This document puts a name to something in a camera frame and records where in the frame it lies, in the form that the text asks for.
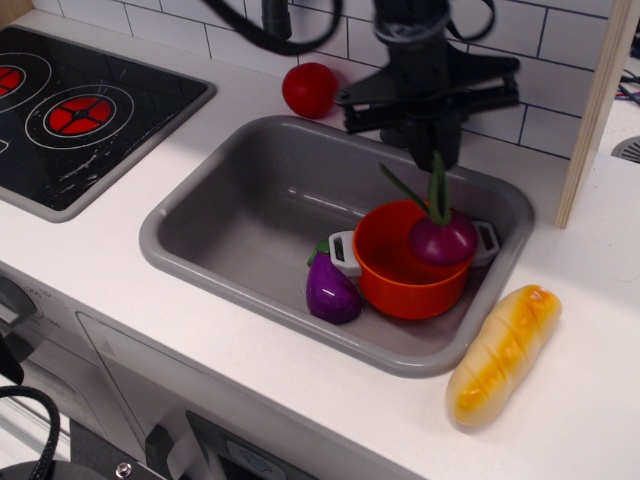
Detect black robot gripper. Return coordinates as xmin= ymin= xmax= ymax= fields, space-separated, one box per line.
xmin=335 ymin=19 xmax=520 ymax=173

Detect toy bread loaf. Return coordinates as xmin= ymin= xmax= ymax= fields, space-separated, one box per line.
xmin=446 ymin=285 xmax=562 ymax=427

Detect grey plastic sink basin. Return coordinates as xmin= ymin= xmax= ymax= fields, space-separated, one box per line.
xmin=140 ymin=116 xmax=534 ymax=378

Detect purple toy beet green stems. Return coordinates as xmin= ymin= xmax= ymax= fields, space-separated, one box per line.
xmin=378 ymin=149 xmax=480 ymax=268

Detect black braided cable lower left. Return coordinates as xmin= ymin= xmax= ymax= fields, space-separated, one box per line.
xmin=0 ymin=384 xmax=62 ymax=480

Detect orange toy pot grey handles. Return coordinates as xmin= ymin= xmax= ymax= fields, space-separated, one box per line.
xmin=328 ymin=200 xmax=500 ymax=320

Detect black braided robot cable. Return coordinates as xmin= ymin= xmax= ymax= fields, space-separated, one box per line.
xmin=199 ymin=0 xmax=346 ymax=56

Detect black toy stovetop red burners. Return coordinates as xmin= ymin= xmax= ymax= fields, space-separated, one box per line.
xmin=1 ymin=26 xmax=217 ymax=223

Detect dark grey toy faucet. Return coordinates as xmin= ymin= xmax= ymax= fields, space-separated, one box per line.
xmin=380 ymin=121 xmax=414 ymax=150

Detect light wooden side panel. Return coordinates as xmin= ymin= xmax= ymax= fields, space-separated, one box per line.
xmin=554 ymin=0 xmax=639 ymax=229

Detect red toy tomato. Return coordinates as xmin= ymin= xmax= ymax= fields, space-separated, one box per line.
xmin=281 ymin=62 xmax=339 ymax=119

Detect purple toy eggplant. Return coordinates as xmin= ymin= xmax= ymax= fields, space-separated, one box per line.
xmin=305 ymin=239 xmax=363 ymax=325

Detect white toy oven front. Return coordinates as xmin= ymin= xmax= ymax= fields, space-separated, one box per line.
xmin=1 ymin=266 xmax=322 ymax=479

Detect black robot base with screw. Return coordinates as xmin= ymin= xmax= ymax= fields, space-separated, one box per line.
xmin=1 ymin=423 xmax=162 ymax=479

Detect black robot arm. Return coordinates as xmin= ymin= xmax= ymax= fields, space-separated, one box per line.
xmin=335 ymin=1 xmax=520 ymax=171

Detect round metal vent grille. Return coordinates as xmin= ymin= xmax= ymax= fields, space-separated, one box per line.
xmin=611 ymin=136 xmax=640 ymax=164

